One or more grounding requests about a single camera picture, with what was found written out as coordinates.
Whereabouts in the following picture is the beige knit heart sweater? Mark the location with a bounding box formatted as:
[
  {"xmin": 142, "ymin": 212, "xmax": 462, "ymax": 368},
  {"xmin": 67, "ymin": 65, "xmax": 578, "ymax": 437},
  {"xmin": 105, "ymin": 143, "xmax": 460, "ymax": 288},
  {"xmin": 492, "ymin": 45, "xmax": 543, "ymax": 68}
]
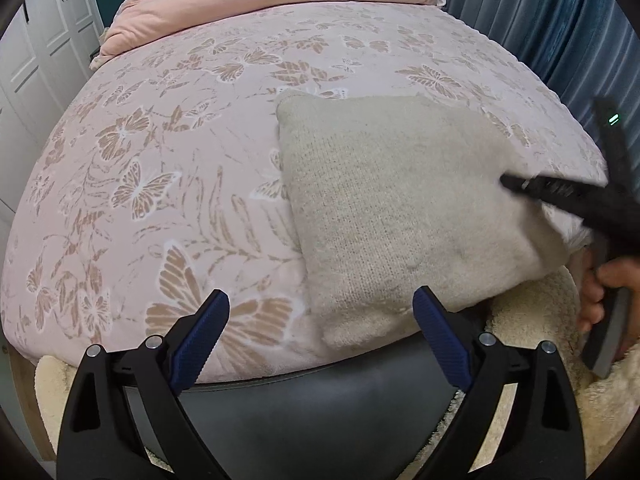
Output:
[{"xmin": 276, "ymin": 92, "xmax": 587, "ymax": 351}]

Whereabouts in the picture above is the person's right hand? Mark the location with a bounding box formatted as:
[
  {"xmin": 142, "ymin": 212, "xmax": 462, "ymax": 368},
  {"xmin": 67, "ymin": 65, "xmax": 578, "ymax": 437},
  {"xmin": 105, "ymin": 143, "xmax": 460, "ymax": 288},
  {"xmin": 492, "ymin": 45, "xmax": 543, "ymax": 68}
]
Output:
[{"xmin": 578, "ymin": 249, "xmax": 640, "ymax": 360}]

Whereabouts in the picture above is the cream fluffy rug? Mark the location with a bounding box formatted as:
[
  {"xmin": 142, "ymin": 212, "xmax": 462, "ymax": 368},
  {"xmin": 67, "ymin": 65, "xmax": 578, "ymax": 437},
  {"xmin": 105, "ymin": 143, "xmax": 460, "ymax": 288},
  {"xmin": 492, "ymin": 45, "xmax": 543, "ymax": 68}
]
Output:
[{"xmin": 35, "ymin": 268, "xmax": 639, "ymax": 479}]

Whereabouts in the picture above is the blue grey curtain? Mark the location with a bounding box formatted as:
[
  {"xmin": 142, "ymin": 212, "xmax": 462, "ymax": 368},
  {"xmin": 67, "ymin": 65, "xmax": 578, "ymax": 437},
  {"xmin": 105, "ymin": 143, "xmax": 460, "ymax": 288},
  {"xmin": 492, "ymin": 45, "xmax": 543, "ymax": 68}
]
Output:
[{"xmin": 424, "ymin": 0, "xmax": 640, "ymax": 156}]

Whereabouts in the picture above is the pink butterfly bed blanket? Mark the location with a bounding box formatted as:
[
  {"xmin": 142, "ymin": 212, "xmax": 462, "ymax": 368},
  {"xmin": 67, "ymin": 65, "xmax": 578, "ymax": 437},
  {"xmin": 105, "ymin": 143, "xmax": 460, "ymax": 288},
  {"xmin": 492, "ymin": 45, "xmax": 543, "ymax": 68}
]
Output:
[{"xmin": 1, "ymin": 2, "xmax": 605, "ymax": 382}]

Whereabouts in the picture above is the white panelled wardrobe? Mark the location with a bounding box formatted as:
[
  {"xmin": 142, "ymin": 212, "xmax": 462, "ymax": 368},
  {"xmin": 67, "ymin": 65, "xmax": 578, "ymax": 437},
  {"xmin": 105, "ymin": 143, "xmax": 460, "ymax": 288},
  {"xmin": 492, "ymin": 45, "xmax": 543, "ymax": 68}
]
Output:
[{"xmin": 0, "ymin": 0, "xmax": 104, "ymax": 247}]

